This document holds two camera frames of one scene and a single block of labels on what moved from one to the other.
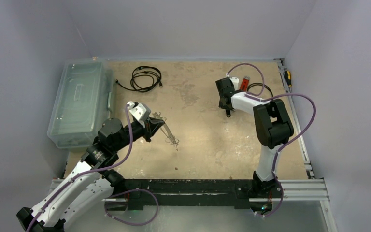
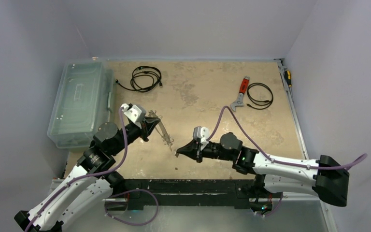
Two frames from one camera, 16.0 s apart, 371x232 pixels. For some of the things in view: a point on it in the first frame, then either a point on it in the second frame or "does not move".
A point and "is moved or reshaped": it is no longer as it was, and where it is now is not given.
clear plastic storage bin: (86, 97) does not move
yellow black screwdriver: (288, 75) does not move
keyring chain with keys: (171, 138) is moved or reshaped
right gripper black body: (223, 99) → (198, 152)
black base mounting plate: (236, 192) does not move
